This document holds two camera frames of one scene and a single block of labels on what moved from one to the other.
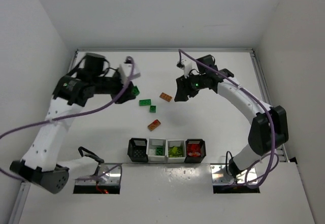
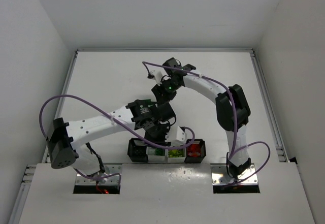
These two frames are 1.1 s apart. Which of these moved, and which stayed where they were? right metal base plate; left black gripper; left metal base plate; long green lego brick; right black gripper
Moved: right black gripper; left black gripper
Stayed: left metal base plate; right metal base plate; long green lego brick
